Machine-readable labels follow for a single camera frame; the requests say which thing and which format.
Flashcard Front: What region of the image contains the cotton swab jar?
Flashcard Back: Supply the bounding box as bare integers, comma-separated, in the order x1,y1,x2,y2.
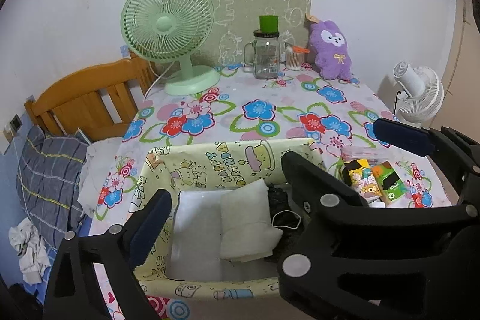
285,43,310,71

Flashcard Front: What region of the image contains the yellow cartoon tissue pack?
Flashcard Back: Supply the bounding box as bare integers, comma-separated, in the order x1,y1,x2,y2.
343,159,382,203

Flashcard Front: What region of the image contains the glass mason jar mug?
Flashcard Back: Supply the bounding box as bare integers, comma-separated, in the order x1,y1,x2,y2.
243,29,281,79

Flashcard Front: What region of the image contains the white folded cloth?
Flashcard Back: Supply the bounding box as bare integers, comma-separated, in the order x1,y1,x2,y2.
220,179,283,262

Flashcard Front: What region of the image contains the yellow cartoon storage box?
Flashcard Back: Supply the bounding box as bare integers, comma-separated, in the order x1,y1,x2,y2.
129,138,324,300

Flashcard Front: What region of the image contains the green desk fan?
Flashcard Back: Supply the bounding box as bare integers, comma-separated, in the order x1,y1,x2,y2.
120,0,220,96

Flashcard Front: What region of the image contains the crumpled white cloth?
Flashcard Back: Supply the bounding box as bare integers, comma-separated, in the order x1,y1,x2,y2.
8,218,51,285

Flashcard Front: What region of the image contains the white bed sheet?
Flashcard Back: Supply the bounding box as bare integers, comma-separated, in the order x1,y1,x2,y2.
77,137,122,218

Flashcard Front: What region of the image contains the grey plaid pillow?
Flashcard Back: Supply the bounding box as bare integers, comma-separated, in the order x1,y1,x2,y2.
16,126,89,249

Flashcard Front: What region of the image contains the green cartoon wall board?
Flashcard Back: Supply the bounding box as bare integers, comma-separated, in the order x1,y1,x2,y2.
196,0,312,66

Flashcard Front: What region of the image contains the purple plush bunny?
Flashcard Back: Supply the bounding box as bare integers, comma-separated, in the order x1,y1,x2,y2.
308,16,352,81

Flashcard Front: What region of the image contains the wooden bed headboard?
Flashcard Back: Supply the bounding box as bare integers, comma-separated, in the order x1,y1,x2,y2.
24,55,154,141

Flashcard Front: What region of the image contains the green cup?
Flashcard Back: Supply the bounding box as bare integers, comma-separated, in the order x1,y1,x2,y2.
259,15,279,34

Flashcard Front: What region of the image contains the clear plastic pouch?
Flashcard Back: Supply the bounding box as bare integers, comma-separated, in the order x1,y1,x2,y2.
341,146,390,161

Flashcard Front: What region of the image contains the floral tablecloth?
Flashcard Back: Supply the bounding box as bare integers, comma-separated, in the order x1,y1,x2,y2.
88,62,452,320

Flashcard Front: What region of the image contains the green tissue pack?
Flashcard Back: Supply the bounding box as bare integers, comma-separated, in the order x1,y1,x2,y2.
372,162,408,205

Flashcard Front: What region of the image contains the wall socket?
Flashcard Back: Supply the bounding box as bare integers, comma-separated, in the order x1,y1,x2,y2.
10,115,22,132

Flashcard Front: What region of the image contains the white standing fan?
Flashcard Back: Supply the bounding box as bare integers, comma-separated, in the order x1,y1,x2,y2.
393,62,444,124

